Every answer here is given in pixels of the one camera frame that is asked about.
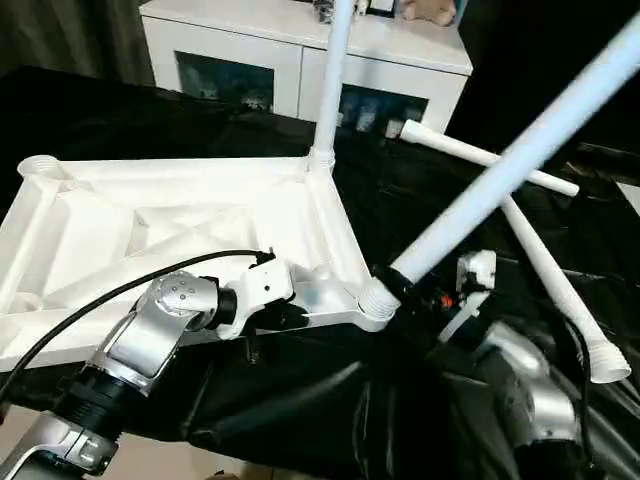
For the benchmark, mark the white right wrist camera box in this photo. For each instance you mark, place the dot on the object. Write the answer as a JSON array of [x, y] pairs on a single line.
[[470, 285]]

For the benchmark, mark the white sideboard with glass doors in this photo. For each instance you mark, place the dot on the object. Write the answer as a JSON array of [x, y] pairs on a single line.
[[260, 50]]

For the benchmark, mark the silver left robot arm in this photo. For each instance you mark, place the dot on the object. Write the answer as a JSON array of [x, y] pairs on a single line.
[[140, 340]]

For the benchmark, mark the white plastic table top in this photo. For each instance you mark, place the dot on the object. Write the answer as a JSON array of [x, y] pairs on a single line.
[[150, 230]]

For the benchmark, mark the black mat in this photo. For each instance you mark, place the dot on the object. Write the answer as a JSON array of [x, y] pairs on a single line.
[[300, 400]]

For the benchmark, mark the white plastic table leg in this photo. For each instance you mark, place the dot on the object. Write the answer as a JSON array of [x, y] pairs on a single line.
[[550, 270], [500, 180], [330, 80], [460, 152]]

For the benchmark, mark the black cabinet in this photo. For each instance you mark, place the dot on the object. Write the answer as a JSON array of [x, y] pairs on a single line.
[[540, 60]]

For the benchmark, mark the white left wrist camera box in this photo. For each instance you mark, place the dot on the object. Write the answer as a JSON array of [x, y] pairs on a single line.
[[262, 282]]

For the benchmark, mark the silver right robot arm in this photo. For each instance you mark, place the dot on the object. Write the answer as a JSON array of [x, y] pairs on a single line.
[[530, 390]]

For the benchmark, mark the grey curtain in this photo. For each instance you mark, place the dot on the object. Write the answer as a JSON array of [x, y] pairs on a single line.
[[60, 35]]

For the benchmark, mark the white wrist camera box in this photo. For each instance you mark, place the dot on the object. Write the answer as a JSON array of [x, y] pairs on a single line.
[[470, 285], [262, 282]]

